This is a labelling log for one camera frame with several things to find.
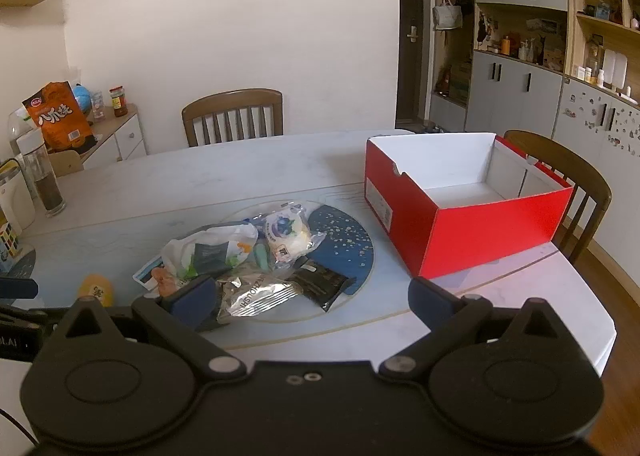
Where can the red-lidded sauce jar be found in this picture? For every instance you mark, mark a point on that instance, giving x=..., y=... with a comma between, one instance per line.
x=118, y=104

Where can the yellow bottle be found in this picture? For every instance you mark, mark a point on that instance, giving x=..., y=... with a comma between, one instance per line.
x=506, y=45

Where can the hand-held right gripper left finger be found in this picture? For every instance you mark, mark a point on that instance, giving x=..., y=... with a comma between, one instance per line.
x=192, y=298

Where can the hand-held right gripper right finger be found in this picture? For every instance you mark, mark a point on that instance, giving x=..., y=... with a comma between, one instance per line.
x=430, y=301

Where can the glass bottle with dark liquid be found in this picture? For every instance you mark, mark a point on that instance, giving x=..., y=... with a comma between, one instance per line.
x=47, y=186

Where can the small orange yellow toy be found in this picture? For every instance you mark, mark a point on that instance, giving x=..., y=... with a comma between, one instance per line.
x=95, y=288

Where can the white cutting board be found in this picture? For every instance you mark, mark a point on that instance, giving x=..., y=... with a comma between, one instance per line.
x=621, y=69
x=609, y=68

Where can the blueberry bread packet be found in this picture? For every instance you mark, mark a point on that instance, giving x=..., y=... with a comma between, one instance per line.
x=287, y=231

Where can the wooden slat-back chair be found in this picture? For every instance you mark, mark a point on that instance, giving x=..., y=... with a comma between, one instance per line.
x=590, y=180
x=230, y=98

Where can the red cardboard shoe box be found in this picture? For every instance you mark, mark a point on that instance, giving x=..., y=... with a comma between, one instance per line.
x=480, y=236

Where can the dark brown door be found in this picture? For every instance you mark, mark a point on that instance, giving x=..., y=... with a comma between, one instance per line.
x=412, y=60

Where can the large orange snack bag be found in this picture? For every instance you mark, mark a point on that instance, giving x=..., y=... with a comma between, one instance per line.
x=57, y=118

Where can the black snack packet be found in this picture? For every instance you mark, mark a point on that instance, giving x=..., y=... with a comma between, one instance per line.
x=322, y=283

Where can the white kettle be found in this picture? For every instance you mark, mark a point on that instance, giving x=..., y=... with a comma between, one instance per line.
x=12, y=201

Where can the grey tote bag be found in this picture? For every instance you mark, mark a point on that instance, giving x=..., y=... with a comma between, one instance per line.
x=446, y=16

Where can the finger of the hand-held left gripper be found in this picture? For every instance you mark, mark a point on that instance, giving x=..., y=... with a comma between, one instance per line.
x=17, y=288
x=22, y=317

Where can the brown cardboard box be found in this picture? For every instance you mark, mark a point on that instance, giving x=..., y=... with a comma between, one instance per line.
x=67, y=163

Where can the white wooden wall cabinet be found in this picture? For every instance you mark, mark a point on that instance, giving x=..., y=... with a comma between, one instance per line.
x=515, y=90

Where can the colourful puzzle cube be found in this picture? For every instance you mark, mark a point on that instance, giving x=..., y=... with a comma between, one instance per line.
x=10, y=246

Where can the white marble desktop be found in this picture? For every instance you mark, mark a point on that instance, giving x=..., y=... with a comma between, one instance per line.
x=300, y=170

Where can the clear glass jar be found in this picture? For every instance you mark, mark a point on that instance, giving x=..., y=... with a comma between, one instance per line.
x=20, y=128

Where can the white blue-print sachet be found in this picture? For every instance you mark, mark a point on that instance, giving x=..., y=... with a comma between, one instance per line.
x=147, y=276

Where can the small clear glass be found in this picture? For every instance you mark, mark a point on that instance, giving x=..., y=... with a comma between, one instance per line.
x=98, y=110

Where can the white plastic bag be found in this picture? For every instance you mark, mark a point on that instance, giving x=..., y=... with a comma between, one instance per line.
x=210, y=238

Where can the small blue globe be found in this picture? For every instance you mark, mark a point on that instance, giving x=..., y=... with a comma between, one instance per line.
x=82, y=96

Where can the white sideboard cabinet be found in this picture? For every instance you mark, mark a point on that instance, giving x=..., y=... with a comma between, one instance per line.
x=125, y=140

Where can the silver foil snack packet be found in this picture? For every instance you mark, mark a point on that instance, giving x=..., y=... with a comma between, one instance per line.
x=260, y=293

